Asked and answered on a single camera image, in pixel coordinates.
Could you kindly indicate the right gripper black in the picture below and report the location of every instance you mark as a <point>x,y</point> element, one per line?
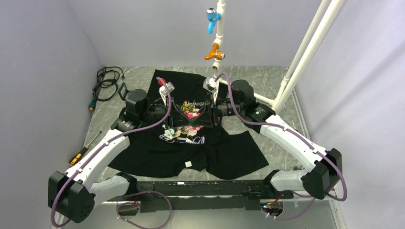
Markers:
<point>205,118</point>

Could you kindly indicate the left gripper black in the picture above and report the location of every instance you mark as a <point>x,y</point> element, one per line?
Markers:
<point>178,119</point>

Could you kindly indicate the black floral print t-shirt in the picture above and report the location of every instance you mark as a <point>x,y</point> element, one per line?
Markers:
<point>162,152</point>

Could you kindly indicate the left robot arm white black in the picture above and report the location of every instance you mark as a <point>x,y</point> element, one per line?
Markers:
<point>72,195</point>

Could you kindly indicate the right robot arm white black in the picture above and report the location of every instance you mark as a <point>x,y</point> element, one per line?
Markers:
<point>321,174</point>

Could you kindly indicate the orange tap valve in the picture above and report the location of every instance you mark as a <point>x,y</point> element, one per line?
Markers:
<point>215,53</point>

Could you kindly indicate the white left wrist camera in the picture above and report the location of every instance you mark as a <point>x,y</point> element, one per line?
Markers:
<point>165,89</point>

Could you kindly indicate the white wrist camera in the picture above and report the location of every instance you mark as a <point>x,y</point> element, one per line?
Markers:
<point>165,89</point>
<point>211,85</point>

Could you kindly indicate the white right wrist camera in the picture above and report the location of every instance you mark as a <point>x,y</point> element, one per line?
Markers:
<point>211,85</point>

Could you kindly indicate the black rectangular frame stand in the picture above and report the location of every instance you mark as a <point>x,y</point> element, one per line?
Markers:
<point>123,91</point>

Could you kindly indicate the white pvc pipe frame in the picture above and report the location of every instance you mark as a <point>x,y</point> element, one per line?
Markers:
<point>321,22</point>

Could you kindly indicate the green orange handled screwdriver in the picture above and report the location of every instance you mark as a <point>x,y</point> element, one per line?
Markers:
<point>92,105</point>

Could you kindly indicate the yellow black handled screwdriver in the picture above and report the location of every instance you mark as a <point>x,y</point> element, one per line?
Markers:
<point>78,156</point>

